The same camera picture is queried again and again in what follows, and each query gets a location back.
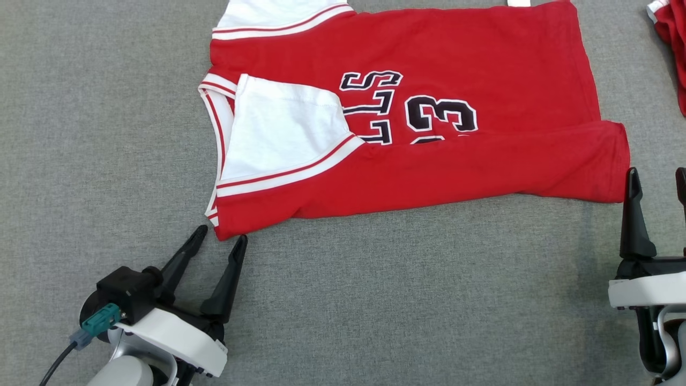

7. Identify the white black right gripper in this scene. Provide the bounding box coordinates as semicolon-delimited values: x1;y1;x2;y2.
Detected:
608;167;686;309

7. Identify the black cable with teal connector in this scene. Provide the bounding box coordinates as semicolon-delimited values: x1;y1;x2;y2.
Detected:
39;303;123;386

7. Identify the red white basketball jersey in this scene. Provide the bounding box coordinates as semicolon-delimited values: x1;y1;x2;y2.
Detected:
197;0;631;242

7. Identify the folded red white garment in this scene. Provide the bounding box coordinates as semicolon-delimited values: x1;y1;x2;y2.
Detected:
646;0;686;117

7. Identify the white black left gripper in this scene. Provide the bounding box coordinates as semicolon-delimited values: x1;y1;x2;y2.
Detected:
114;225;249;378

